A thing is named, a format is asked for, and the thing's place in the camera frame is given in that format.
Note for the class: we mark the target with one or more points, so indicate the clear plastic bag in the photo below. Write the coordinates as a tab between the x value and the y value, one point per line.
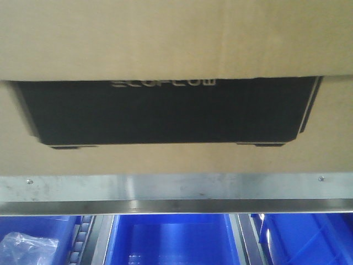
20	248

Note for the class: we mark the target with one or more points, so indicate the left blue plastic bin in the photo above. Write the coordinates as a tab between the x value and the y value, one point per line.
61	228

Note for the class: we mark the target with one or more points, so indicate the roller track rail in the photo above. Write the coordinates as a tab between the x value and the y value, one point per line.
249	250
91	243

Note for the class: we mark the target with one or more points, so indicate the right blue plastic bin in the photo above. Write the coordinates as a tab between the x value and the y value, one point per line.
311	238

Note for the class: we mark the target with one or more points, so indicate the middle blue plastic bin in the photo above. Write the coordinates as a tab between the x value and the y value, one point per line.
172	239

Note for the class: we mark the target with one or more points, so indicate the right roller track rail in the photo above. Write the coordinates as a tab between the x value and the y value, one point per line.
249	250

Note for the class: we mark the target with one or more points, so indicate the steel shelf front rail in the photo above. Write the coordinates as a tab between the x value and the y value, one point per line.
177	193

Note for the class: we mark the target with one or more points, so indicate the left roller track rail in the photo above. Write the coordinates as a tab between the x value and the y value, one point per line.
91	243

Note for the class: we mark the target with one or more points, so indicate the brown EcoFlow cardboard box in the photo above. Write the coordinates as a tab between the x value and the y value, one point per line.
113	40

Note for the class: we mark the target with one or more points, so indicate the blue plastic bin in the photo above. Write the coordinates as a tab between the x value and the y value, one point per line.
61	228
311	238
172	239

